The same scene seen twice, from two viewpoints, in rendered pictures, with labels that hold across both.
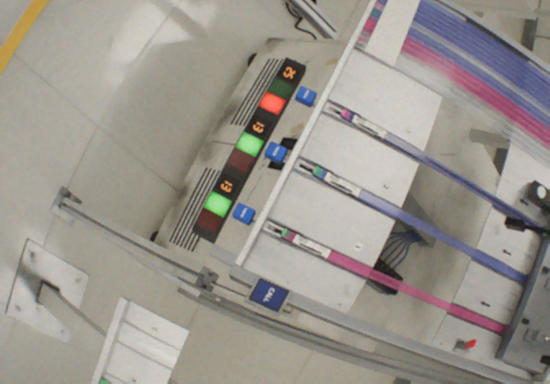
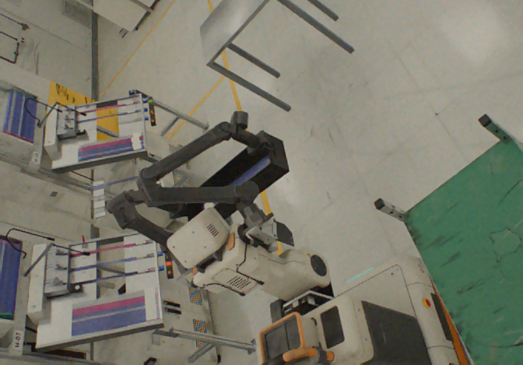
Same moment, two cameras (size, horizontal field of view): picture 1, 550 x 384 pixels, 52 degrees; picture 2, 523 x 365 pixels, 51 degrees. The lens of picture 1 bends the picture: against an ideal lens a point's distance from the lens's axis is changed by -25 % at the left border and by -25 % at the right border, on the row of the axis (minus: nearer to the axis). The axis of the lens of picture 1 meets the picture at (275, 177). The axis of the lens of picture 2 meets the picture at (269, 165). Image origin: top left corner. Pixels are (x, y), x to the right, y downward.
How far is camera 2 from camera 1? 3.04 m
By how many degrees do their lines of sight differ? 57
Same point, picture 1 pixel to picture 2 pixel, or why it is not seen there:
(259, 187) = (178, 297)
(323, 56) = (186, 348)
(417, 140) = (128, 278)
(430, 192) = not seen: hidden behind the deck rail
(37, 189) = not seen: hidden behind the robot
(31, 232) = not seen: hidden behind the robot
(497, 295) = (80, 261)
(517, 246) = (79, 276)
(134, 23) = (255, 308)
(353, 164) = (142, 262)
